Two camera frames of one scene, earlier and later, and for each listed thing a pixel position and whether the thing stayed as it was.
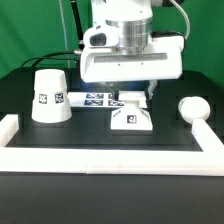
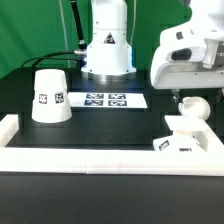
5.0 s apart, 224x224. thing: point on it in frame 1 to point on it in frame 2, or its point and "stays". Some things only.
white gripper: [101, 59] to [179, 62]
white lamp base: [133, 113] to [189, 135]
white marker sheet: [127, 99] stays
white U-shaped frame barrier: [209, 162] stays
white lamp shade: [50, 102] stays
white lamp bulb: [194, 108] stays
